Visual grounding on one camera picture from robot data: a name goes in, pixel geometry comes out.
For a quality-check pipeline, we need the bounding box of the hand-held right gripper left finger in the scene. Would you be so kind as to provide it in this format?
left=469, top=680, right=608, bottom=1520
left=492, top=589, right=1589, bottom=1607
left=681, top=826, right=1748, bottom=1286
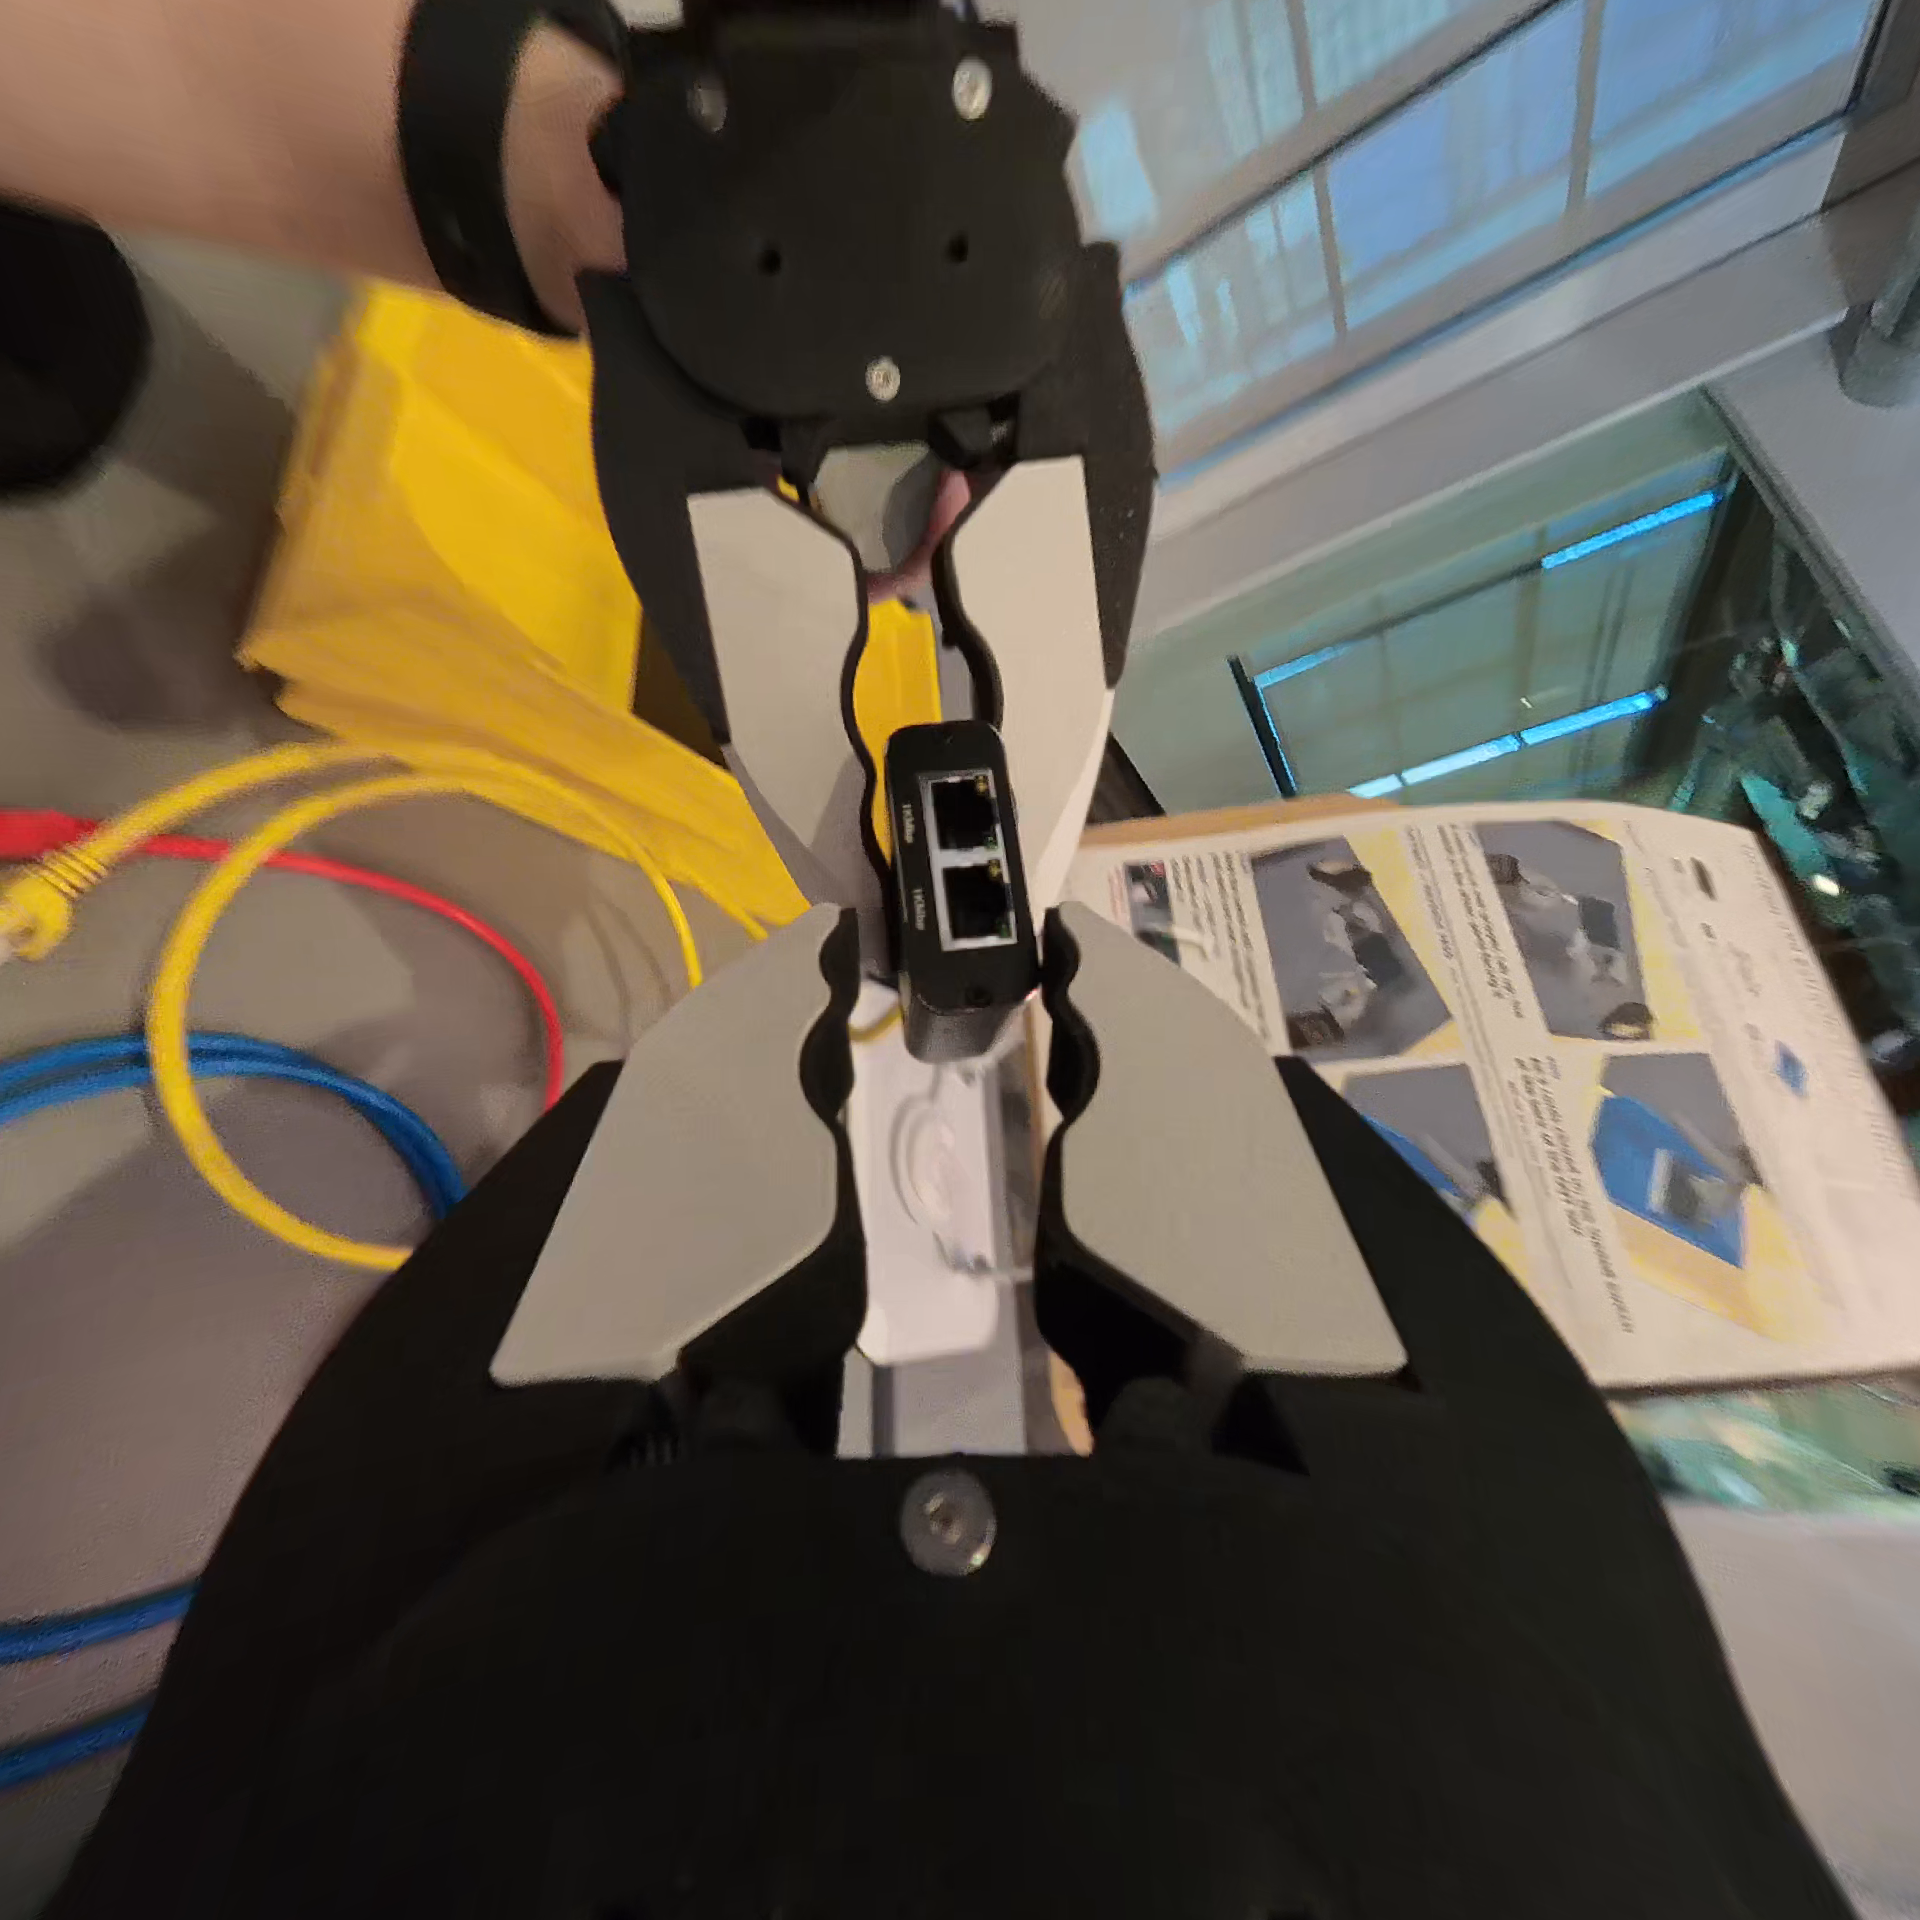
left=488, top=902, right=876, bottom=1388

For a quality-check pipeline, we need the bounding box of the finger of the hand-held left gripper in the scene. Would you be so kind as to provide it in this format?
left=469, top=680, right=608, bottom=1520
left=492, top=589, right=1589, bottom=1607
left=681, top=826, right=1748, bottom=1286
left=682, top=480, right=902, bottom=921
left=933, top=451, right=1125, bottom=910

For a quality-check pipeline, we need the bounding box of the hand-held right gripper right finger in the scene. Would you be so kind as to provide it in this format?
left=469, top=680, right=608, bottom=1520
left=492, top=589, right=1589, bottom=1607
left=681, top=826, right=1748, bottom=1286
left=1032, top=902, right=1413, bottom=1383

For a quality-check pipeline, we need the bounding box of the black ethernet splitter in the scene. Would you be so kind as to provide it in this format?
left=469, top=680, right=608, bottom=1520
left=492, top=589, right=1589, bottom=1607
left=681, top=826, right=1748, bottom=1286
left=879, top=717, right=1046, bottom=1067

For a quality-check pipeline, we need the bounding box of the yellow plastic bin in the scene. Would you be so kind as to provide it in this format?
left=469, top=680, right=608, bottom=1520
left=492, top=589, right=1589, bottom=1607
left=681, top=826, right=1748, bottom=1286
left=234, top=278, right=950, bottom=939

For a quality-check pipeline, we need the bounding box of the yellow ethernet cable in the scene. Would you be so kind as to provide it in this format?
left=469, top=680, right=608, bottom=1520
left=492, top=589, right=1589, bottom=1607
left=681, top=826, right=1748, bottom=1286
left=0, top=740, right=711, bottom=1273

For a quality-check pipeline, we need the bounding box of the person's left hand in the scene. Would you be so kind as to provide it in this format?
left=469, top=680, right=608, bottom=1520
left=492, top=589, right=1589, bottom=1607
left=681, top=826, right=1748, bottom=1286
left=0, top=0, right=630, bottom=338

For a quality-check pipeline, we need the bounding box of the white stand base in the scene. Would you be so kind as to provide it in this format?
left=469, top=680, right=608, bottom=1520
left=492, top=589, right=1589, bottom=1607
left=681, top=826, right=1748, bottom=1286
left=843, top=1036, right=1040, bottom=1370

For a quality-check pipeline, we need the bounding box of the instruction sheet on wooden board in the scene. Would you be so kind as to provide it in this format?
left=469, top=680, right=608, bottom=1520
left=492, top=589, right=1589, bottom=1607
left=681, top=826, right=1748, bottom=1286
left=1072, top=794, right=1920, bottom=1398

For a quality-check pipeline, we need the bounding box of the black wrist watch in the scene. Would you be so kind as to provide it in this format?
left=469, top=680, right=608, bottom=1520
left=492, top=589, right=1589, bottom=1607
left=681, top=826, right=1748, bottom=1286
left=0, top=199, right=150, bottom=499

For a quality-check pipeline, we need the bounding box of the blue ethernet cable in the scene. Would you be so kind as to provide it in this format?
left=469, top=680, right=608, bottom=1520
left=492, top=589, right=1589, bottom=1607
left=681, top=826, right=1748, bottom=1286
left=0, top=1030, right=478, bottom=1795

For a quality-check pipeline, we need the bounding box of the red ethernet cable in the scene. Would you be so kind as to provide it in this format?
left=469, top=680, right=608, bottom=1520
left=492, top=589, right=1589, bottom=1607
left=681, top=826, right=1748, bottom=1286
left=0, top=808, right=569, bottom=1113

